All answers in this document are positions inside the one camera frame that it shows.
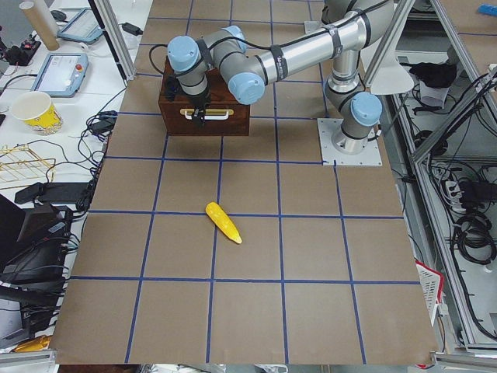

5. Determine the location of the black braided cable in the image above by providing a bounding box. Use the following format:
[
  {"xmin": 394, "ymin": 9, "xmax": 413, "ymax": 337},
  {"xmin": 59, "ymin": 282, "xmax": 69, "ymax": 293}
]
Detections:
[{"xmin": 148, "ymin": 44, "xmax": 172, "ymax": 77}]

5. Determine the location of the aluminium frame post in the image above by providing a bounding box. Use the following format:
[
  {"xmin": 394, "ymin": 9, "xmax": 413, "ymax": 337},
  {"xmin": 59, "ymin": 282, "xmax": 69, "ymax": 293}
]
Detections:
[{"xmin": 88, "ymin": 0, "xmax": 137, "ymax": 82}]

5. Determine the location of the teach pendant near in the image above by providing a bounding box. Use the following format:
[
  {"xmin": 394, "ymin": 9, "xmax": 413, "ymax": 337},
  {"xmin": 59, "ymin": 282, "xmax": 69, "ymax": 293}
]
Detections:
[{"xmin": 31, "ymin": 53, "xmax": 89, "ymax": 98}]

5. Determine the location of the dark wooden cabinet box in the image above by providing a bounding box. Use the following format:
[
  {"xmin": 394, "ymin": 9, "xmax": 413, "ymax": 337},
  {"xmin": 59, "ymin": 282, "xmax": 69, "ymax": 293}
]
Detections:
[{"xmin": 158, "ymin": 61, "xmax": 250, "ymax": 136}]

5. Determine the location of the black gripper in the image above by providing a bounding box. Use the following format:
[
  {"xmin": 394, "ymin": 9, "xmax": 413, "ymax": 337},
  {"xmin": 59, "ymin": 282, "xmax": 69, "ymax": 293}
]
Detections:
[{"xmin": 189, "ymin": 91, "xmax": 210, "ymax": 127}]

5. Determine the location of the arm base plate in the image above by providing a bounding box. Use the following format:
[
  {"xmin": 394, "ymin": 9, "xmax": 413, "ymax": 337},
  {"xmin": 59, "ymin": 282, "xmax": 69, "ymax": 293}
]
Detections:
[{"xmin": 318, "ymin": 118, "xmax": 382, "ymax": 167}]

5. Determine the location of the teach pendant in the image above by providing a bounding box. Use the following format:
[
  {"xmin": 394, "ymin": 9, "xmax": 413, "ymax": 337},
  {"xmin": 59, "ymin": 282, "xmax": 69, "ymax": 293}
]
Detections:
[
  {"xmin": 31, "ymin": 53, "xmax": 89, "ymax": 98},
  {"xmin": 57, "ymin": 8, "xmax": 103, "ymax": 44}
]

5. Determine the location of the teach pendant far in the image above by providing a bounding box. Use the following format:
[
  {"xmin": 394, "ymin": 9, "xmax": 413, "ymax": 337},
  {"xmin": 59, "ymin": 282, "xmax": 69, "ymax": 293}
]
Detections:
[{"xmin": 57, "ymin": 8, "xmax": 103, "ymax": 44}]

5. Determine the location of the yellow paper cup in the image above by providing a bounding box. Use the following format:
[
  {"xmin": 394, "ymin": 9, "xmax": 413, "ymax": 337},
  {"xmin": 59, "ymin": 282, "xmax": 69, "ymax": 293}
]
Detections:
[{"xmin": 10, "ymin": 91, "xmax": 63, "ymax": 135}]

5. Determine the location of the black power adapter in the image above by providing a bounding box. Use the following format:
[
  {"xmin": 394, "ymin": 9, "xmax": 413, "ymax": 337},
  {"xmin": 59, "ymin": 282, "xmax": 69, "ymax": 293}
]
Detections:
[{"xmin": 14, "ymin": 182, "xmax": 89, "ymax": 204}]

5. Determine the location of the cardboard tube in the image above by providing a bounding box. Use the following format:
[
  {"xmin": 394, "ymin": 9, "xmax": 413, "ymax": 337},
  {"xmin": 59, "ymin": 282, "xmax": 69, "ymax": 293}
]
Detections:
[{"xmin": 19, "ymin": 0, "xmax": 60, "ymax": 51}]

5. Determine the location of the black cloth on cup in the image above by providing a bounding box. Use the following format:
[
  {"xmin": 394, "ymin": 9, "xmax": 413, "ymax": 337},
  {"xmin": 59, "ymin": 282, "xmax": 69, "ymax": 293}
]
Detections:
[{"xmin": 409, "ymin": 62, "xmax": 457, "ymax": 109}]

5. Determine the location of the yellow corn cob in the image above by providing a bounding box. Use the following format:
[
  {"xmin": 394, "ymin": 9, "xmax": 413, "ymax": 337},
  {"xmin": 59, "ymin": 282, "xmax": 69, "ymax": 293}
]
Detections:
[{"xmin": 205, "ymin": 202, "xmax": 242, "ymax": 244}]

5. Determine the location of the black electronics box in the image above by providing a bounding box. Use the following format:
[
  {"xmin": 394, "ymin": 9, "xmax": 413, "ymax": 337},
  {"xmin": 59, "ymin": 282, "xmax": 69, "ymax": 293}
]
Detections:
[{"xmin": 1, "ymin": 197, "xmax": 78, "ymax": 348}]

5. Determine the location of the red white plastic basket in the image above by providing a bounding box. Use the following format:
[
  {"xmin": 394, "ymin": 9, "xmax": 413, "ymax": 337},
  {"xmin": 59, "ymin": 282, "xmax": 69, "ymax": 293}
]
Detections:
[{"xmin": 415, "ymin": 260, "xmax": 444, "ymax": 326}]

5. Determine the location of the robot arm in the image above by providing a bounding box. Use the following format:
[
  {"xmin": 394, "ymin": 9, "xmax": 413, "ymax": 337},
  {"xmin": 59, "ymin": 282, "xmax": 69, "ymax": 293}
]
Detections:
[{"xmin": 168, "ymin": 1, "xmax": 394, "ymax": 155}]

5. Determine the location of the gold wire rack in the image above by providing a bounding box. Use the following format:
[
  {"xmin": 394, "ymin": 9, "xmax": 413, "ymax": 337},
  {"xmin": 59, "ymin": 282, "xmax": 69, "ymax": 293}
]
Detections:
[{"xmin": 1, "ymin": 145, "xmax": 55, "ymax": 190}]

